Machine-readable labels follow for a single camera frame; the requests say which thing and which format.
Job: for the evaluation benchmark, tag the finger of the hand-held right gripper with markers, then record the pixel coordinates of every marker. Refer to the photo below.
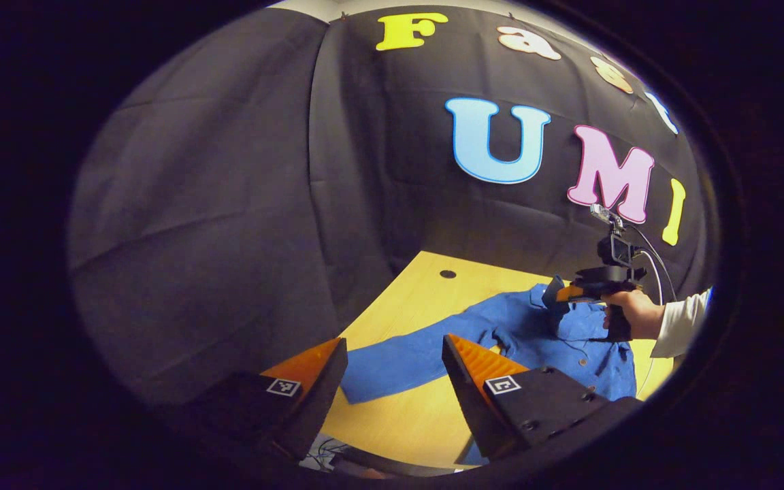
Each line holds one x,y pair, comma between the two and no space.
569,294

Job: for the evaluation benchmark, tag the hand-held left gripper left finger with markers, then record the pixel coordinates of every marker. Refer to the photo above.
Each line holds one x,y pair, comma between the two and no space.
320,401

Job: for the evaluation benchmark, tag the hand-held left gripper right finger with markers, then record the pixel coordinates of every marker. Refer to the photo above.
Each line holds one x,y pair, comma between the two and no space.
467,401

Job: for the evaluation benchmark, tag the black backdrop cloth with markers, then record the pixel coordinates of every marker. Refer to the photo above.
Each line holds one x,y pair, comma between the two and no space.
229,204

